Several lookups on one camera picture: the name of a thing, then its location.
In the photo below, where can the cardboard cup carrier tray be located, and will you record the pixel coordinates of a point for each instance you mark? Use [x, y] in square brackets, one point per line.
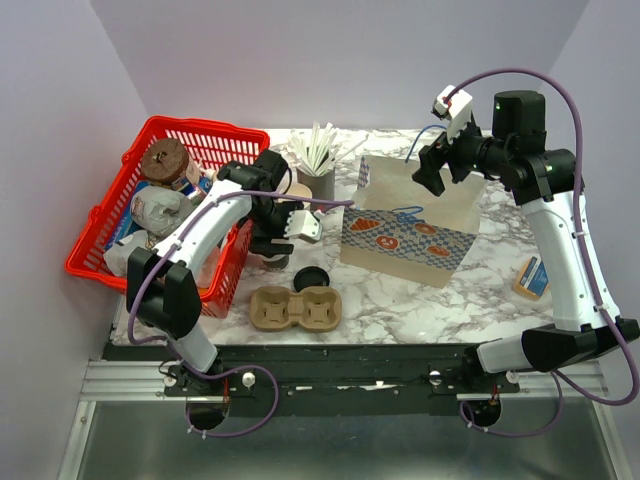
[315, 309]

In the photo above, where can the red blue drink can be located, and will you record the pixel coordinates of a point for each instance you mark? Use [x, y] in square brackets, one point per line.
[194, 182]

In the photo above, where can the bundle of white straws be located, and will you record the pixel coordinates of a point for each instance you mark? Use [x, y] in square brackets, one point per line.
[320, 151]

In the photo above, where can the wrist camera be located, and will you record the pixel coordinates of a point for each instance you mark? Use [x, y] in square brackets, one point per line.
[304, 224]
[454, 108]

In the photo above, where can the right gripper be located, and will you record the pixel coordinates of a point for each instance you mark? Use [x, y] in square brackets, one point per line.
[432, 157]

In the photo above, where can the brown round bread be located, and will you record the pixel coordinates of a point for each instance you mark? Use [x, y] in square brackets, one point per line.
[165, 163]

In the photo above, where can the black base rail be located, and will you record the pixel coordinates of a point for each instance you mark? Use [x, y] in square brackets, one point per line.
[331, 381]

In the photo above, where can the black paper coffee cup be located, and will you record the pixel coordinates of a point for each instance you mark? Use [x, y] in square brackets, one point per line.
[277, 262]

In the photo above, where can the grey straw holder cup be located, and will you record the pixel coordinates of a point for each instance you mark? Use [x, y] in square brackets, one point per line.
[321, 187]

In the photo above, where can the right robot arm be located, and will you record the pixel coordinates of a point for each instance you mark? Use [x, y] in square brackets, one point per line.
[585, 325]

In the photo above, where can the white printed food bag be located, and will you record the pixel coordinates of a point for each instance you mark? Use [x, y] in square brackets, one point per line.
[116, 257]

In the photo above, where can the red plastic basket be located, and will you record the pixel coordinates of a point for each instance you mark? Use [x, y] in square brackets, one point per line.
[211, 144]

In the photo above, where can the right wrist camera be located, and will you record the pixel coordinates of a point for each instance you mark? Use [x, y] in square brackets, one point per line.
[454, 108]

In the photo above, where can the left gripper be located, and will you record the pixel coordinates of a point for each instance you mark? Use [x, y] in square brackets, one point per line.
[261, 242]

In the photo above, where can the blue checkered paper bag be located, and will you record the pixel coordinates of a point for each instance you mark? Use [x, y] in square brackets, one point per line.
[397, 227]

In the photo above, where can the grey paper food bag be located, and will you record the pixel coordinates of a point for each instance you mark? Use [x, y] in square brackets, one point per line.
[160, 211]

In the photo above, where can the black plastic cup lid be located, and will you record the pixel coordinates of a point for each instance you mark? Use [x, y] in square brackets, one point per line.
[310, 276]

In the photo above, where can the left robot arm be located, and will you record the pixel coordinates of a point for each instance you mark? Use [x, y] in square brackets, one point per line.
[161, 282]

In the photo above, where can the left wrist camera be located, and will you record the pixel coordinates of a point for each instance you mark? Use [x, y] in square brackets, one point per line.
[304, 224]

